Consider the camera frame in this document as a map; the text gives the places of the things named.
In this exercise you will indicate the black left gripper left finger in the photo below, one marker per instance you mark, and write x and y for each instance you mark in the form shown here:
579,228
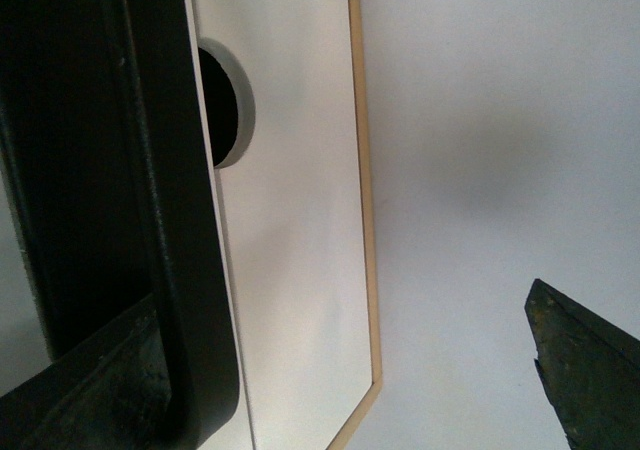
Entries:
110,392

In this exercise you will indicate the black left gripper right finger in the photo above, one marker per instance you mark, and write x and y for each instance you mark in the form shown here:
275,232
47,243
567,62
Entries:
589,370

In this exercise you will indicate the white drawer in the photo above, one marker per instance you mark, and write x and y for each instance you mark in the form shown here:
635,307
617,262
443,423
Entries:
15,295
293,219

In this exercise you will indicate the wooden drawer cabinet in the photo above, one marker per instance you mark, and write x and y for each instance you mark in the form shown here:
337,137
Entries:
348,429

